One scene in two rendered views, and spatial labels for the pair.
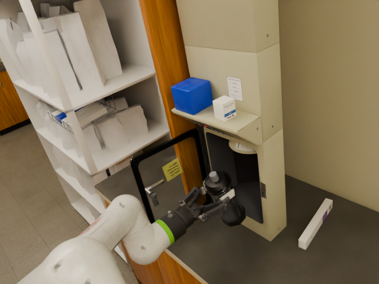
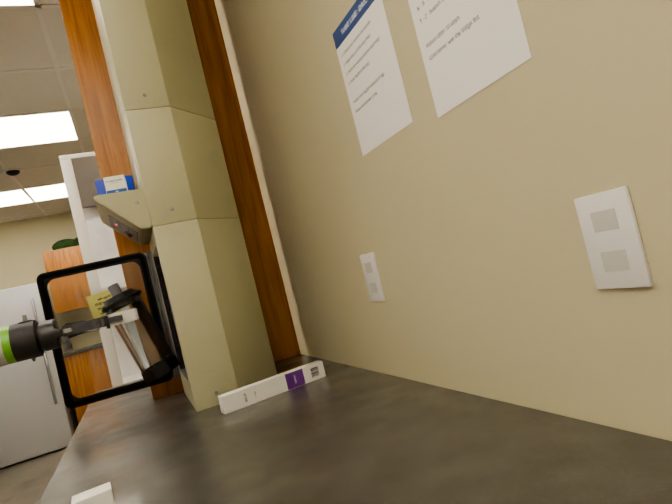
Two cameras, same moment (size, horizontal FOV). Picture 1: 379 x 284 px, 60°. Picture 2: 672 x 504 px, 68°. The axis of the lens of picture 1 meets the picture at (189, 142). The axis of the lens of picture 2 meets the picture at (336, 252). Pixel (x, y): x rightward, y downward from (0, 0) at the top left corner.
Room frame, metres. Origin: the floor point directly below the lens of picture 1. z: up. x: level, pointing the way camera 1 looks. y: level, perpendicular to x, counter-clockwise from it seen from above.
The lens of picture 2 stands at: (-0.21, -0.92, 1.21)
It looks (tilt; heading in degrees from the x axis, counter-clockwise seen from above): 1 degrees up; 13
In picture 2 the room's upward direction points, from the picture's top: 14 degrees counter-clockwise
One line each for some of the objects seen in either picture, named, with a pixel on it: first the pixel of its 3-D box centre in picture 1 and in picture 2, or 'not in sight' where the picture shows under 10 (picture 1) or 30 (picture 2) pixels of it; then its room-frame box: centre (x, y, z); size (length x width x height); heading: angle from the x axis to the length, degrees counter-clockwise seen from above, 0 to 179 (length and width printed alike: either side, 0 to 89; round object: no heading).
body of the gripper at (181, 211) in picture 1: (188, 213); (61, 331); (0.86, 0.05, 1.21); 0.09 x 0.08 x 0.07; 125
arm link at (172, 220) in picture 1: (172, 225); (28, 338); (0.82, 0.11, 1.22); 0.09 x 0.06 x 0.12; 35
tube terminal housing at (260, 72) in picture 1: (251, 135); (202, 256); (1.10, -0.25, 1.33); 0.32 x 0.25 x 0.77; 36
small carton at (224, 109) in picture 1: (224, 108); (117, 189); (0.95, -0.13, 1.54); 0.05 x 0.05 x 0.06; 30
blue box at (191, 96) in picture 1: (192, 95); (117, 196); (1.07, -0.04, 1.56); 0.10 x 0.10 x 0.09; 36
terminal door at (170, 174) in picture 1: (175, 183); (107, 328); (1.07, 0.09, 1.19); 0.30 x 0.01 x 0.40; 118
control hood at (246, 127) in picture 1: (214, 125); (124, 222); (1.00, -0.10, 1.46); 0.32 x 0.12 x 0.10; 36
